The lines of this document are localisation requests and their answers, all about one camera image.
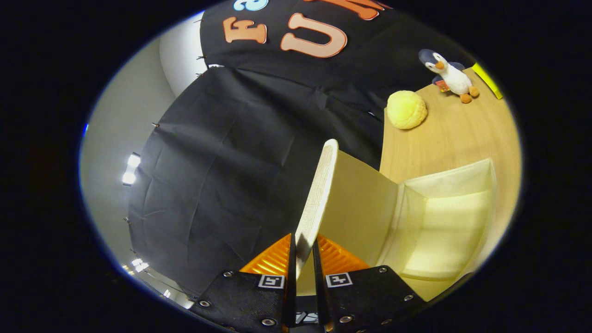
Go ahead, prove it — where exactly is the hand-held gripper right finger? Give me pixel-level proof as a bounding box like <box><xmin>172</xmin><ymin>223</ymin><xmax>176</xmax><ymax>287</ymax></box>
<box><xmin>312</xmin><ymin>234</ymin><xmax>426</xmax><ymax>333</ymax></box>

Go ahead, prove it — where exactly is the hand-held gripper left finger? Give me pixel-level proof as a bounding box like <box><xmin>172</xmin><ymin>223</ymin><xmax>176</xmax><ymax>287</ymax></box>
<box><xmin>190</xmin><ymin>233</ymin><xmax>297</xmax><ymax>333</ymax></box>

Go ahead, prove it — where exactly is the ceiling light panel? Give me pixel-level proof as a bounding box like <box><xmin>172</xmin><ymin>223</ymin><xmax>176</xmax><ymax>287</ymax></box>
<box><xmin>122</xmin><ymin>153</ymin><xmax>142</xmax><ymax>186</ymax></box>

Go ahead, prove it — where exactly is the plush penguin toy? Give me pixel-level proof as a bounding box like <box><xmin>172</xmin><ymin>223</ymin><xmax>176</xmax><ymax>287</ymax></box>
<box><xmin>419</xmin><ymin>49</ymin><xmax>480</xmax><ymax>104</ymax></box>

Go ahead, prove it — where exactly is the yellow round bread plush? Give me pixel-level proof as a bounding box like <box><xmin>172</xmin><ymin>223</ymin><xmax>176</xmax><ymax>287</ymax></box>
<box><xmin>387</xmin><ymin>90</ymin><xmax>428</xmax><ymax>130</ymax></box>

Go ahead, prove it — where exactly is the yellow book red circle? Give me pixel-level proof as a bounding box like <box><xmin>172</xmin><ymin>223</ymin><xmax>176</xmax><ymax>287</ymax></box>
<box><xmin>472</xmin><ymin>62</ymin><xmax>504</xmax><ymax>100</ymax></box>

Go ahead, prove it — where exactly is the black backdrop cloth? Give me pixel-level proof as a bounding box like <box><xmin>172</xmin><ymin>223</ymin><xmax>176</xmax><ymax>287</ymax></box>
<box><xmin>127</xmin><ymin>0</ymin><xmax>477</xmax><ymax>299</ymax></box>

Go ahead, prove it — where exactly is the cream fabric storage box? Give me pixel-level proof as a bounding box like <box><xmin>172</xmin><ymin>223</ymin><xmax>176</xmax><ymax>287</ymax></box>
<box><xmin>294</xmin><ymin>139</ymin><xmax>499</xmax><ymax>303</ymax></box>

